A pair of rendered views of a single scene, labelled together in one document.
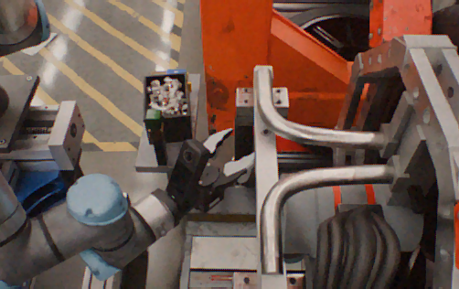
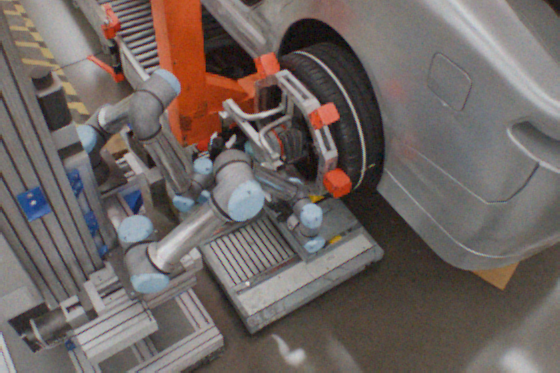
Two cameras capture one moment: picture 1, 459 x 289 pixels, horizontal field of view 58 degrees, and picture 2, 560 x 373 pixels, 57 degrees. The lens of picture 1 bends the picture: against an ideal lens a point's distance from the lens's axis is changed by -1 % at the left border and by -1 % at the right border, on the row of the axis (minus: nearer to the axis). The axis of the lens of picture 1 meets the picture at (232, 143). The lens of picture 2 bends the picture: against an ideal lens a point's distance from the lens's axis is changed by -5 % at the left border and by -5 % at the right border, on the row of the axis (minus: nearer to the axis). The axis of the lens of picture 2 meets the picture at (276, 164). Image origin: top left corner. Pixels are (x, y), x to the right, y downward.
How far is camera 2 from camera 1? 1.62 m
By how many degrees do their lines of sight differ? 23
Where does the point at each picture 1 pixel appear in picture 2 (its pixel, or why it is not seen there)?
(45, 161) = (133, 185)
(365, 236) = (291, 133)
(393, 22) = (267, 68)
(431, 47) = (284, 75)
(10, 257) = (192, 191)
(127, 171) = not seen: hidden behind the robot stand
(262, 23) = (202, 80)
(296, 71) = (220, 96)
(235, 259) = not seen: hidden behind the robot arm
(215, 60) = (183, 106)
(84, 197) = (201, 165)
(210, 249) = not seen: hidden behind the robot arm
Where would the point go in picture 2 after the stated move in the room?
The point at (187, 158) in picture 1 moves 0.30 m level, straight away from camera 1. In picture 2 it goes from (217, 144) to (173, 107)
